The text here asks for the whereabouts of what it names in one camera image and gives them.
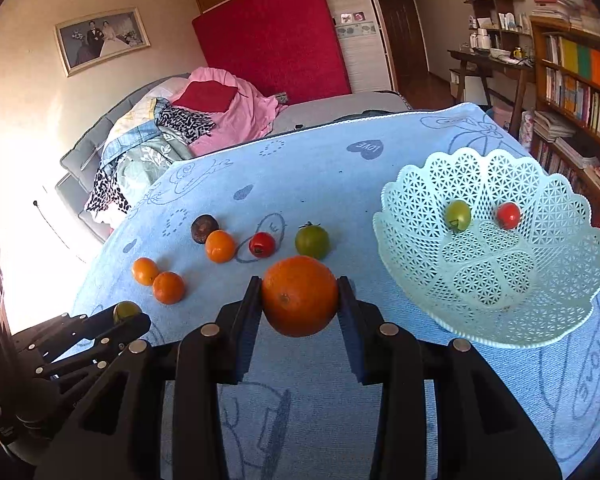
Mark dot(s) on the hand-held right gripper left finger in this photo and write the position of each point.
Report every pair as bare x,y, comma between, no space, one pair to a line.
247,330

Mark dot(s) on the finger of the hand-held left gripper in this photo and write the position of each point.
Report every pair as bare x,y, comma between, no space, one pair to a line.
70,327
125,332

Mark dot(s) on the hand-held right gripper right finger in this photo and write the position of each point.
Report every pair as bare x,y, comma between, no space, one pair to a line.
351,332

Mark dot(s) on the small green tomato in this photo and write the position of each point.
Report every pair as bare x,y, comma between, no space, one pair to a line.
126,309
458,215

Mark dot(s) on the large orange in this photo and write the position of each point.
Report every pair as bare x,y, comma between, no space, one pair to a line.
300,296

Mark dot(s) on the small orange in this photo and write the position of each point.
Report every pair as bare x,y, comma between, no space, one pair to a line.
145,270
220,246
169,287

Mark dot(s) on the red tomato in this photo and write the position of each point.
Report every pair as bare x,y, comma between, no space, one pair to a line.
508,215
262,244

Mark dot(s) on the large green tomato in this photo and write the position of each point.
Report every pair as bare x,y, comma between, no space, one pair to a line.
312,241

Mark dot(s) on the dark brown fruit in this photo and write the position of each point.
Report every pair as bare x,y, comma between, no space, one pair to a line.
202,226

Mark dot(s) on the white lattice plastic basket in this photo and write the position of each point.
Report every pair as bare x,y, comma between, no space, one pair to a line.
530,185

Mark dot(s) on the leopard print cloth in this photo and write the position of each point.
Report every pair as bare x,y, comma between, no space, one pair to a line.
187,122
105,195

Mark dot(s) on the blue printed cloth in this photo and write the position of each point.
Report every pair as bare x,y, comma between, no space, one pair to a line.
330,185

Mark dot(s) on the floral quilt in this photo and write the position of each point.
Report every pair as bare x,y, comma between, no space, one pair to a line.
145,155

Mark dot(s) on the pink blanket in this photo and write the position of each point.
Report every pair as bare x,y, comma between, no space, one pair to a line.
245,110

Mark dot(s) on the red pillow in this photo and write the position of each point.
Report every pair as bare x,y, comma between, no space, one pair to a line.
205,95

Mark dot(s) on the pink bin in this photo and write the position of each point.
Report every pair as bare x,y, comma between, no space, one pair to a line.
501,116

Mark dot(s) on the white bag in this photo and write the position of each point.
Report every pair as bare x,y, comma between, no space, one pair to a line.
527,130

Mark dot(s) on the white storage box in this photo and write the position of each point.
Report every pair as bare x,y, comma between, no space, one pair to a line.
472,87

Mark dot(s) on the white and wood wardrobe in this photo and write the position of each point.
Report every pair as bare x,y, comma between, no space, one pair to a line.
362,57

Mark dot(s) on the red mattress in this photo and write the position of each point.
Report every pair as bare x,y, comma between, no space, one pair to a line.
270,35

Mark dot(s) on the wooden desk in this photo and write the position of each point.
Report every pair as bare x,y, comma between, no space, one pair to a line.
520,85

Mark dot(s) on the dark wooden door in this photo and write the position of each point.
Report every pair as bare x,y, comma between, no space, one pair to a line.
402,35

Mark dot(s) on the wooden bookshelf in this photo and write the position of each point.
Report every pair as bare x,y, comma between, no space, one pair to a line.
540,85

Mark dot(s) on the white kettle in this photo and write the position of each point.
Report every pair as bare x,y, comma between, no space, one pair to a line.
481,39

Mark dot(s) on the rows of shelved books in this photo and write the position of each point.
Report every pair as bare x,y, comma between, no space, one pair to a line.
585,105

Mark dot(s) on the small wooden shelf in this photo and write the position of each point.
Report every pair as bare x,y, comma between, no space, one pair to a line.
500,5

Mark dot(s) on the stack of books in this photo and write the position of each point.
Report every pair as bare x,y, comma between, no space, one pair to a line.
555,7

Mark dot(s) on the framed wall photo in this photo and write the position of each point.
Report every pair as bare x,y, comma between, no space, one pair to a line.
102,40

